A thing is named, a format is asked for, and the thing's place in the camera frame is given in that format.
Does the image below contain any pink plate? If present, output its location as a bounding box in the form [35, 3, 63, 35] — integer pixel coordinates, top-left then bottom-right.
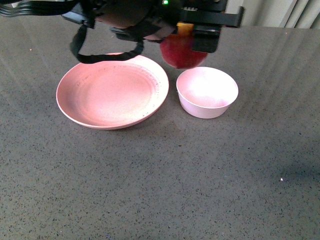
[56, 56, 169, 130]

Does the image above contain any pale pink bowl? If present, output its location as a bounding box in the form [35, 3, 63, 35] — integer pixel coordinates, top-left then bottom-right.
[176, 67, 239, 119]

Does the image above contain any white curtain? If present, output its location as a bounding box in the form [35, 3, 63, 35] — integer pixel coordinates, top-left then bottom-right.
[226, 0, 320, 30]

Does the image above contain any black cable loop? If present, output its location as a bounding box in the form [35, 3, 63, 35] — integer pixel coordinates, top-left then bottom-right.
[69, 24, 145, 64]

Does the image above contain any red apple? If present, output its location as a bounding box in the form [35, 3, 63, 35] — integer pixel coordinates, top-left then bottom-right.
[159, 22, 208, 69]

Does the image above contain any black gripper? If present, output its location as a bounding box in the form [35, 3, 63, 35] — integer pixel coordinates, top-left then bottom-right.
[94, 0, 245, 53]

